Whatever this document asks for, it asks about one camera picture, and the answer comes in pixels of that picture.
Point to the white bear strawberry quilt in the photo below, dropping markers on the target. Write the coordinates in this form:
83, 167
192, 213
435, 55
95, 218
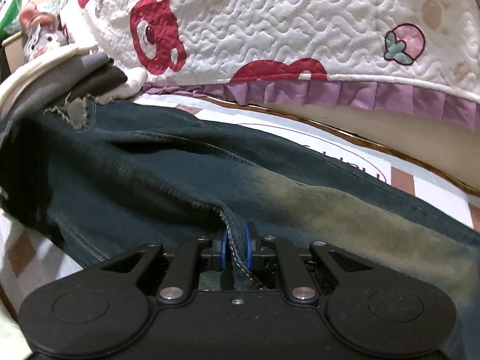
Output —
418, 57

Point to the grey plush toy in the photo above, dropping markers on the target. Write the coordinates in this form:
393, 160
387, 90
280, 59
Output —
42, 30

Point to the dark blue denim jeans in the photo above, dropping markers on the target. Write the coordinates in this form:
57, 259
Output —
139, 174

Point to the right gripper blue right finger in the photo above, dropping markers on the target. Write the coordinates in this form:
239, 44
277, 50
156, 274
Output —
279, 265

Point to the beige wooden bed rail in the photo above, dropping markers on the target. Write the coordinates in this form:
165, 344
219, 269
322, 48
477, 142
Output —
446, 149

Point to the white checkered bed sheet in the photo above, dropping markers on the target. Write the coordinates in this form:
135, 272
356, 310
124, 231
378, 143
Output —
30, 259

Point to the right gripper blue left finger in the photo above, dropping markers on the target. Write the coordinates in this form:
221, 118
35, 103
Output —
185, 264

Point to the folded cream white garment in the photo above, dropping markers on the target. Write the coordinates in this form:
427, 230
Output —
33, 69

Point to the folded dark grey garment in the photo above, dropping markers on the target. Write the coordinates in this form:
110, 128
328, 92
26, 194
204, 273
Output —
99, 82

